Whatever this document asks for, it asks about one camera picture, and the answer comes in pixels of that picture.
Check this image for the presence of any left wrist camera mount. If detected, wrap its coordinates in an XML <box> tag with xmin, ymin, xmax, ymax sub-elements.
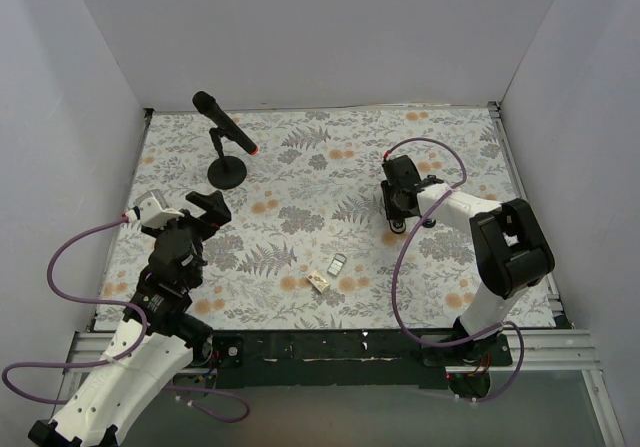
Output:
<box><xmin>122</xmin><ymin>189</ymin><xmax>184</xmax><ymax>229</ymax></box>

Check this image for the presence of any aluminium frame rail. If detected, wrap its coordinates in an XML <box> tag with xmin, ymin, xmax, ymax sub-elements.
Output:
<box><xmin>67</xmin><ymin>329</ymin><xmax>601</xmax><ymax>372</ymax></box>

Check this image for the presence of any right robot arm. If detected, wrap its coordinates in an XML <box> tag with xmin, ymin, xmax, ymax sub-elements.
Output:
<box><xmin>381</xmin><ymin>155</ymin><xmax>555</xmax><ymax>365</ymax></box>

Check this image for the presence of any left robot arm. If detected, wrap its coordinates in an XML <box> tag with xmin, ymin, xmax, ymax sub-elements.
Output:
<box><xmin>28</xmin><ymin>190</ymin><xmax>232</xmax><ymax>446</ymax></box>

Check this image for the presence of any black microphone stand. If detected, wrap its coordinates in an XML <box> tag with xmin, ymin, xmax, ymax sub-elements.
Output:
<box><xmin>207</xmin><ymin>128</ymin><xmax>247</xmax><ymax>190</ymax></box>

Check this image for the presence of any staple strips pack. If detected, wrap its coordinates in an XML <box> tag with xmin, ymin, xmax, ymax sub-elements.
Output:
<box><xmin>327</xmin><ymin>253</ymin><xmax>347</xmax><ymax>276</ymax></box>

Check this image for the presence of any grey black stapler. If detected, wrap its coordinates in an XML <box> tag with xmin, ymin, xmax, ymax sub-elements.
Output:
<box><xmin>389</xmin><ymin>219</ymin><xmax>406</xmax><ymax>235</ymax></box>

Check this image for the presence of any black microphone orange tip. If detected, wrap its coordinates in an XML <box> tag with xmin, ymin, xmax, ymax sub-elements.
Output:
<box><xmin>192</xmin><ymin>91</ymin><xmax>259</xmax><ymax>155</ymax></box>

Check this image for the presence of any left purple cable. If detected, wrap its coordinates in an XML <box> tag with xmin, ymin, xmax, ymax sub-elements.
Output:
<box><xmin>1</xmin><ymin>214</ymin><xmax>250</xmax><ymax>423</ymax></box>

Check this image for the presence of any staple box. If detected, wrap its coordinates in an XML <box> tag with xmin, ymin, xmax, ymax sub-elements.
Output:
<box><xmin>306</xmin><ymin>271</ymin><xmax>330</xmax><ymax>294</ymax></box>

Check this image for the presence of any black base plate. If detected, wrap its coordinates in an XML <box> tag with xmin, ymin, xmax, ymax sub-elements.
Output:
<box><xmin>153</xmin><ymin>329</ymin><xmax>511</xmax><ymax>393</ymax></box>

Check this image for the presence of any floral patterned table mat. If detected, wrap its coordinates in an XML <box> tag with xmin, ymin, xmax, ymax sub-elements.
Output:
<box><xmin>92</xmin><ymin>105</ymin><xmax>557</xmax><ymax>332</ymax></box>

